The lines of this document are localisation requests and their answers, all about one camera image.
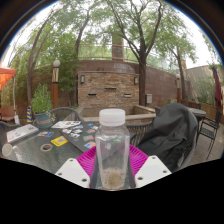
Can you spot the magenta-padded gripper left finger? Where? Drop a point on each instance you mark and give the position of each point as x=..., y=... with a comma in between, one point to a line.
x=73, y=171

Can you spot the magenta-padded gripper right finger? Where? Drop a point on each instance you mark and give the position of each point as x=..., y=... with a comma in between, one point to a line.
x=151, y=170

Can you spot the clear bottle with white cap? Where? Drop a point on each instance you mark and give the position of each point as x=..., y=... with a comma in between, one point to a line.
x=112, y=150

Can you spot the yellow card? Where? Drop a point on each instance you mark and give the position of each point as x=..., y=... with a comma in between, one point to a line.
x=59, y=141

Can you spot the dark laptop with stickers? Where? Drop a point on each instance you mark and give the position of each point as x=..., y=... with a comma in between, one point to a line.
x=81, y=138

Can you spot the black jacket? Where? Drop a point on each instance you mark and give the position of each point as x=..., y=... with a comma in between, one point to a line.
x=170, y=133

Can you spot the grey chair holding jacket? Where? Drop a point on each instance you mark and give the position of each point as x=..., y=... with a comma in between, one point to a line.
x=135, y=131

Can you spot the small colourful sticker card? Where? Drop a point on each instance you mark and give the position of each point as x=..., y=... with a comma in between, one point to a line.
x=45, y=134

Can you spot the white sticker sheet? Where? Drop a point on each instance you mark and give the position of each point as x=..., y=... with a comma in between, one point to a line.
x=65, y=124

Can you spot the grey chair behind plant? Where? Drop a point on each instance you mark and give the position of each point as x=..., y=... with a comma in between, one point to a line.
x=68, y=111

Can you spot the silver laptop with stickers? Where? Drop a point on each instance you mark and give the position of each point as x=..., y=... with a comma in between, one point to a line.
x=21, y=132

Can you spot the black metal chair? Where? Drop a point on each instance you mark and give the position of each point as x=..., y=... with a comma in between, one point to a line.
x=208, y=131

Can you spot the yellow blue striped cone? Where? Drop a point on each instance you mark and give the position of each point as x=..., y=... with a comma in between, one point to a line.
x=29, y=115

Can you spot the small round dark table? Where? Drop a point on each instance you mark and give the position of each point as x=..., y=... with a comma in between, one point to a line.
x=200, y=112

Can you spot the potted green plant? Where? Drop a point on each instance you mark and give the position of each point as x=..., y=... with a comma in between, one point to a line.
x=41, y=100

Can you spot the empty grey mesh chair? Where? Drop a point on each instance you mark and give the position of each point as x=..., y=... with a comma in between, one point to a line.
x=5, y=128

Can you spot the wooden bench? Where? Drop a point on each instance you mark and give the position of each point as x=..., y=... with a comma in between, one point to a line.
x=6, y=113

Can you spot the forked tree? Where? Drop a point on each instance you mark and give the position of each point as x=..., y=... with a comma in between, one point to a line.
x=142, y=80

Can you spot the closed maroon umbrella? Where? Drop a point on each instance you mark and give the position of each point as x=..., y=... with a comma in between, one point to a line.
x=217, y=90

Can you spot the leaning tree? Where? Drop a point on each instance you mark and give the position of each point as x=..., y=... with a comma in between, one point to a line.
x=30, y=76

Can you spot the orange canopy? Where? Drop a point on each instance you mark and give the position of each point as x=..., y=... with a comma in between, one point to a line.
x=6, y=76

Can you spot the grey wall box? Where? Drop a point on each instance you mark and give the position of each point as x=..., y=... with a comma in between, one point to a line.
x=149, y=98

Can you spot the wooden lamp post with globe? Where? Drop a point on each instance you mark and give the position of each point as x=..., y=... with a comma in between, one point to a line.
x=55, y=86

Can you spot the wall lamp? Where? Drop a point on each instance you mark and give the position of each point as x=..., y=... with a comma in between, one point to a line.
x=136, y=80
x=82, y=79

